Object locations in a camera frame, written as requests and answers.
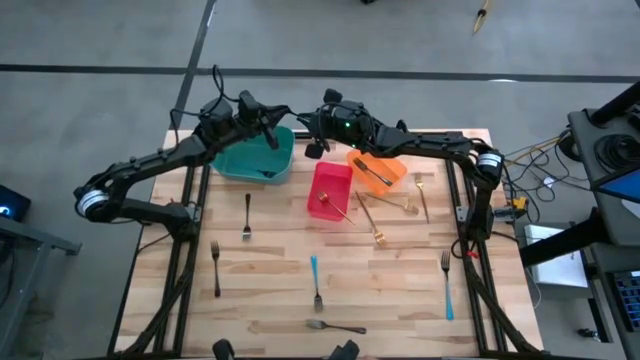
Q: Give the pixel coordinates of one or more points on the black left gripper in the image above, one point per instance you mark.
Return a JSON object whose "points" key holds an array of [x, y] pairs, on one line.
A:
{"points": [[245, 129]]}

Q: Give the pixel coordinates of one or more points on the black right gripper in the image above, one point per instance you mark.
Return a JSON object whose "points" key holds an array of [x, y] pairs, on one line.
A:
{"points": [[345, 125]]}

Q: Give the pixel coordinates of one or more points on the black metal fork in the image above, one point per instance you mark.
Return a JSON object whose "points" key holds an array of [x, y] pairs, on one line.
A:
{"points": [[247, 215], [372, 173], [216, 280]]}

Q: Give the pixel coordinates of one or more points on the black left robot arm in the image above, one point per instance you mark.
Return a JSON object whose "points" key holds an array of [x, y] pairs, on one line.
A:
{"points": [[150, 162]]}

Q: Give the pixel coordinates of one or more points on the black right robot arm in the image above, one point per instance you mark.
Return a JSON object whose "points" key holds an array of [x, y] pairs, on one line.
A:
{"points": [[435, 145]]}

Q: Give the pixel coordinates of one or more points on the teal plastic bin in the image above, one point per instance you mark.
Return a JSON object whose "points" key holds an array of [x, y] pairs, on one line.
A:
{"points": [[240, 160]]}

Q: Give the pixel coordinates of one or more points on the red plastic bin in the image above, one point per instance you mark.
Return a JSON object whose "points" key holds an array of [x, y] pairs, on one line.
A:
{"points": [[335, 175]]}

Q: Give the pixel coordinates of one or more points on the black table edge clamp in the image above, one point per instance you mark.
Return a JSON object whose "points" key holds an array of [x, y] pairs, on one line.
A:
{"points": [[401, 125]]}

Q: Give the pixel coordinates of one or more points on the orange plastic bin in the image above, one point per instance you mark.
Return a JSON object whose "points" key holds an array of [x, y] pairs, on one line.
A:
{"points": [[395, 167]]}

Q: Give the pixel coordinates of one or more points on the dark silver metal fork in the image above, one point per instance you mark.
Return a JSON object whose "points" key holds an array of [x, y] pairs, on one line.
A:
{"points": [[314, 324]]}

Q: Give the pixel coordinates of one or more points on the yellow black plug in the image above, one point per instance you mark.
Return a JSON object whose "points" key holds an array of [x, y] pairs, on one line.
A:
{"points": [[518, 204]]}

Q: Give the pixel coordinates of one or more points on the black device with blue light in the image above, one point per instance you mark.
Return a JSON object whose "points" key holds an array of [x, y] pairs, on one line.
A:
{"points": [[15, 200]]}

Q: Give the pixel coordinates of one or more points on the grey workstation desk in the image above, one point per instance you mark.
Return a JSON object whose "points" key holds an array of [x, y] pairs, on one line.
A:
{"points": [[582, 150]]}

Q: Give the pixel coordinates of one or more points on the grey metal cart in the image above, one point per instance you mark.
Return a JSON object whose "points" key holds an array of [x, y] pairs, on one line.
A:
{"points": [[30, 240]]}

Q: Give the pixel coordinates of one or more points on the black metal beam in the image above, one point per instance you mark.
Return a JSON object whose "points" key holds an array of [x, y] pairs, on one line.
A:
{"points": [[560, 242]]}

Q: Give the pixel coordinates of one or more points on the white box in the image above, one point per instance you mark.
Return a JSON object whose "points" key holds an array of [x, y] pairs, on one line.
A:
{"points": [[560, 272]]}

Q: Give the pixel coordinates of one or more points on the blue screen panel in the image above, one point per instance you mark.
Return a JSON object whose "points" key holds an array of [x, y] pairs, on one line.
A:
{"points": [[625, 185]]}

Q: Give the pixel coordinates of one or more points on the dark grey side cabinet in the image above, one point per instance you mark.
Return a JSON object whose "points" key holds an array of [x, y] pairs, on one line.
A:
{"points": [[605, 260]]}

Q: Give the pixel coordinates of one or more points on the small black floor item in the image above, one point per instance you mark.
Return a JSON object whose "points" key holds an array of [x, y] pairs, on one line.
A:
{"points": [[586, 333]]}

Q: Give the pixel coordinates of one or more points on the keypad with coloured keys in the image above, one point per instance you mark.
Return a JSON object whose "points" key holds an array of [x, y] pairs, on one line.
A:
{"points": [[630, 300]]}

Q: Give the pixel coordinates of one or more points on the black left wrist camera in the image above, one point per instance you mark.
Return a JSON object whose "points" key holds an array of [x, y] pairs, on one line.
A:
{"points": [[220, 115]]}

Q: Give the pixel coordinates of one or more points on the black metal table frame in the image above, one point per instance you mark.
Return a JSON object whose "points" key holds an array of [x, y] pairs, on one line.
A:
{"points": [[430, 135]]}

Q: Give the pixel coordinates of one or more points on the grey metal bracket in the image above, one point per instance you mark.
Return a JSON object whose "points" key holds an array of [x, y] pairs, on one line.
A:
{"points": [[462, 213]]}

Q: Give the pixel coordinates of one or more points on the black metal post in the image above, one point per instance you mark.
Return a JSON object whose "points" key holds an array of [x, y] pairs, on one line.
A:
{"points": [[615, 105]]}

